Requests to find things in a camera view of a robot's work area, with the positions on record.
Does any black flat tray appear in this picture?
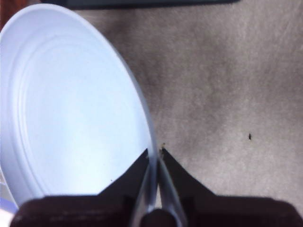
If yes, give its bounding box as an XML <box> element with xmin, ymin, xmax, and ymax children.
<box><xmin>42</xmin><ymin>0</ymin><xmax>240</xmax><ymax>10</ymax></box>

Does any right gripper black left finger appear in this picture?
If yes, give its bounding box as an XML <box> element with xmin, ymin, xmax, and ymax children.
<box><xmin>9</xmin><ymin>148</ymin><xmax>152</xmax><ymax>227</ymax></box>

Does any blue round plate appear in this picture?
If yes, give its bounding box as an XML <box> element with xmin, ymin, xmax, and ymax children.
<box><xmin>0</xmin><ymin>3</ymin><xmax>159</xmax><ymax>213</ymax></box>

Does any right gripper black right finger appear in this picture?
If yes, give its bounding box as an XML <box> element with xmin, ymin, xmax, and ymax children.
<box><xmin>159</xmin><ymin>148</ymin><xmax>303</xmax><ymax>227</ymax></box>

